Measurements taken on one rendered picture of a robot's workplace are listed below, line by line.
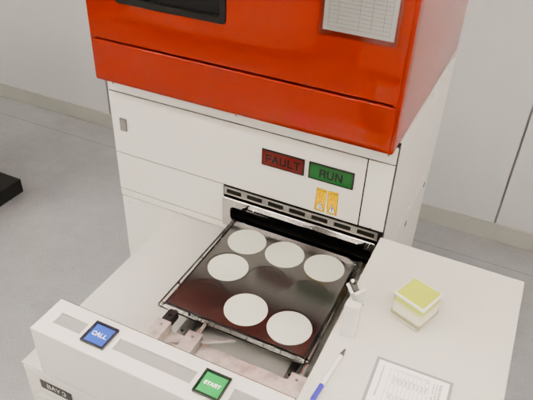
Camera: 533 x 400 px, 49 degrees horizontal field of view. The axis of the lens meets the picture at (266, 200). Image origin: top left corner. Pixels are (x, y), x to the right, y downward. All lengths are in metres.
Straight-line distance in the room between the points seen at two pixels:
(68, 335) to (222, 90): 0.64
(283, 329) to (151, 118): 0.69
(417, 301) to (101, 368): 0.64
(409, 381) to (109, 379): 0.58
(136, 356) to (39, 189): 2.35
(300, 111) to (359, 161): 0.19
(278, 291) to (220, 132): 0.44
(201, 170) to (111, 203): 1.67
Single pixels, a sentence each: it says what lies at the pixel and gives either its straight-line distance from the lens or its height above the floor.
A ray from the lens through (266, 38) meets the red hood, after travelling 1.32.
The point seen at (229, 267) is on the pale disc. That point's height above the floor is 0.90.
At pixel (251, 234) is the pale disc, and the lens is 1.57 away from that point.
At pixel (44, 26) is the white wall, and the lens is 4.04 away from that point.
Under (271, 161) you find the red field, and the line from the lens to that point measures 1.50.
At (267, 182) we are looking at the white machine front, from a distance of 1.54.
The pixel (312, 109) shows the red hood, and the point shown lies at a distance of 1.33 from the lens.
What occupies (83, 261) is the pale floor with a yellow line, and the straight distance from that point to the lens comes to 2.93.
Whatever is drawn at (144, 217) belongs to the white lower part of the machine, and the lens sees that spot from 1.88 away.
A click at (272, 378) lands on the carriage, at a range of 1.27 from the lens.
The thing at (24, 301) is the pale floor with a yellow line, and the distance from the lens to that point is 2.80.
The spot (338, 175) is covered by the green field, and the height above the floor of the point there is 1.11.
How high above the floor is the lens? 1.88
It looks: 35 degrees down
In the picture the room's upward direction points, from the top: 3 degrees clockwise
